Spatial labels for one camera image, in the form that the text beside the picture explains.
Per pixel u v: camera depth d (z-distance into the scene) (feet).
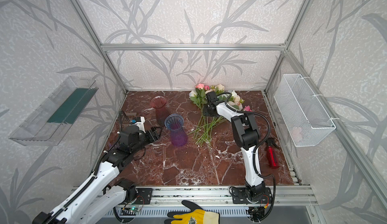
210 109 2.58
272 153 2.82
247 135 1.88
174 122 2.71
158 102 2.98
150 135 2.27
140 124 2.32
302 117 2.11
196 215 2.19
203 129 3.20
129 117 3.43
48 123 2.10
